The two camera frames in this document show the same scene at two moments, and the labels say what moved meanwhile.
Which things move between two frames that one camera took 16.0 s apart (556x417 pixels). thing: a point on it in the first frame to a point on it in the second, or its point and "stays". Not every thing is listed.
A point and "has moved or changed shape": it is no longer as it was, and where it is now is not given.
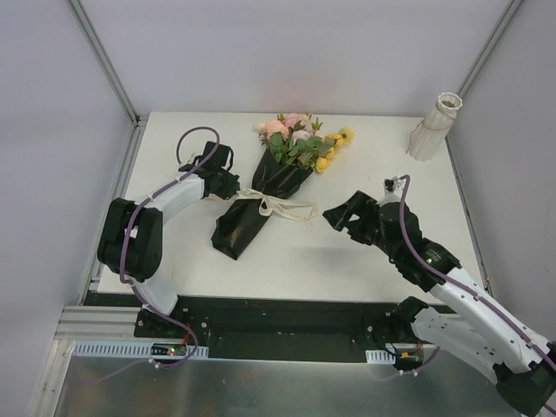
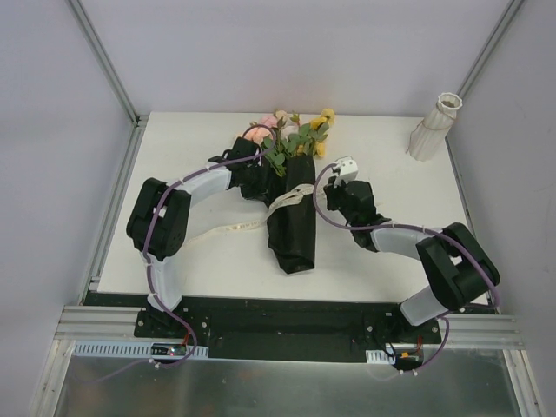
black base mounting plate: x=269 y=327 stays
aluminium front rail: x=101 y=323 stays
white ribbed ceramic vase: x=430 y=134 stays
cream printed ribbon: x=268 y=203 to x=278 y=204
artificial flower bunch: x=298 y=139 has moved or changed shape
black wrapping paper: x=238 y=228 to x=291 y=225
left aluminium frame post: x=138 y=121 stays
